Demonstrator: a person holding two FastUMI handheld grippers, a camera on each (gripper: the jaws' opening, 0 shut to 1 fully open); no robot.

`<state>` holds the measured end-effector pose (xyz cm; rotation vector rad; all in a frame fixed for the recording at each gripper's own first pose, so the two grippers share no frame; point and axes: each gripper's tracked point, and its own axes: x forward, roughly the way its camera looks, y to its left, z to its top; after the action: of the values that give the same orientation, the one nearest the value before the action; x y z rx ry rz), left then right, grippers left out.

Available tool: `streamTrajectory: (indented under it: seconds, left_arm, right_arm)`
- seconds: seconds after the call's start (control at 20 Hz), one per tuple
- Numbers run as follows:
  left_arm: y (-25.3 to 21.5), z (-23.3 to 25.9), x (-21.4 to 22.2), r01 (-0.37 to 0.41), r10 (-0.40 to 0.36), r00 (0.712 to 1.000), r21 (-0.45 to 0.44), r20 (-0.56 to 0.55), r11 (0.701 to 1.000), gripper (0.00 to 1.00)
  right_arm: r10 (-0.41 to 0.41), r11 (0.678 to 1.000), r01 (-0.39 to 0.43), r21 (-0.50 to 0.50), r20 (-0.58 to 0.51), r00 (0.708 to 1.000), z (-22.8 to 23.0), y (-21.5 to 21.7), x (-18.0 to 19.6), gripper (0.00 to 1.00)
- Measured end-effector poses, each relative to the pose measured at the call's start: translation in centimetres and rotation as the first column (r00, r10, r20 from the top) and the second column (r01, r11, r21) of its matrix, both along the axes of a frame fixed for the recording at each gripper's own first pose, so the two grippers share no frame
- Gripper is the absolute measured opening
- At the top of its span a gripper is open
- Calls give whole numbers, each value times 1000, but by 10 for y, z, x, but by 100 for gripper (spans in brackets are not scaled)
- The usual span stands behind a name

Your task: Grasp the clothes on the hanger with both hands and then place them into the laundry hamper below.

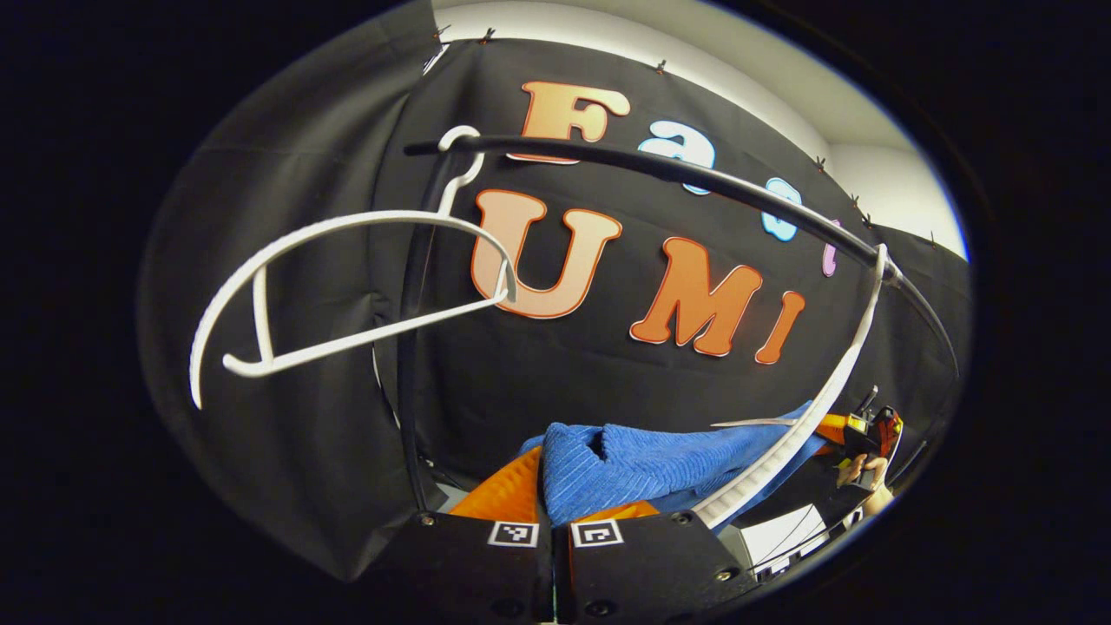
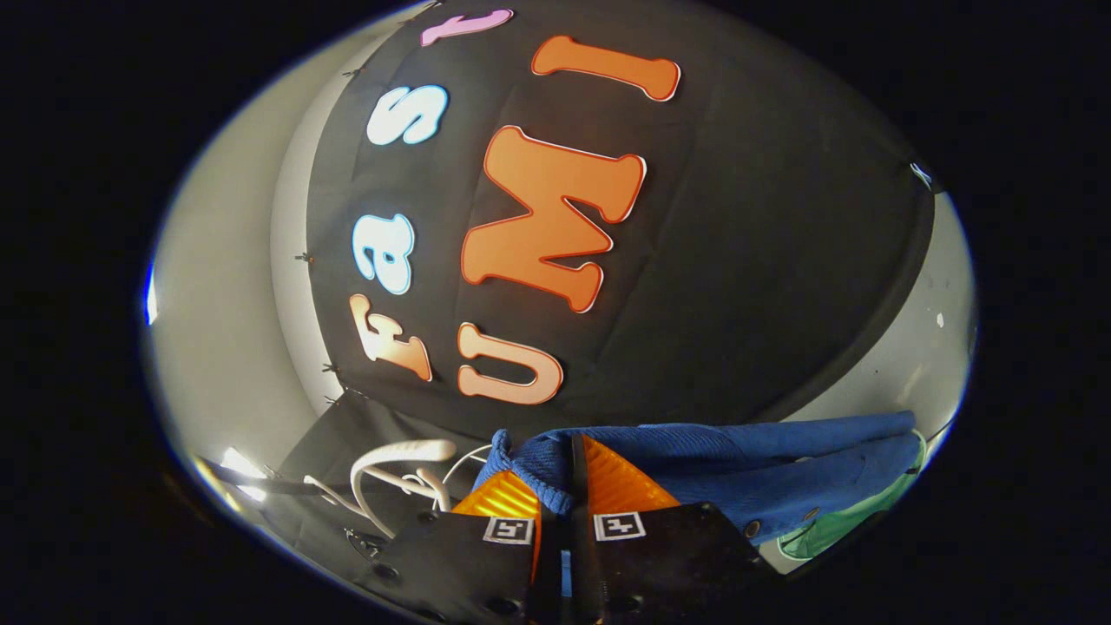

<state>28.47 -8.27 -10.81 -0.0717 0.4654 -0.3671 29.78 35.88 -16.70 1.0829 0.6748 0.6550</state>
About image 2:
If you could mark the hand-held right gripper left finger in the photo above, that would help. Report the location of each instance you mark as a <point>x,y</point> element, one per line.
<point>451,564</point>

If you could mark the white clothes hanger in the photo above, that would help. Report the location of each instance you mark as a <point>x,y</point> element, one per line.
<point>399,451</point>
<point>334,497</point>

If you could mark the black backdrop cloth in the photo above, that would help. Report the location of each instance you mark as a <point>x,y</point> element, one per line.
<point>738,260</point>

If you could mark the green laundry hamper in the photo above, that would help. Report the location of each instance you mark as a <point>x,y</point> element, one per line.
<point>833,525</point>

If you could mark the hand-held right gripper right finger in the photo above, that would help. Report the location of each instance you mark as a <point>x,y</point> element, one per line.
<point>583,564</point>

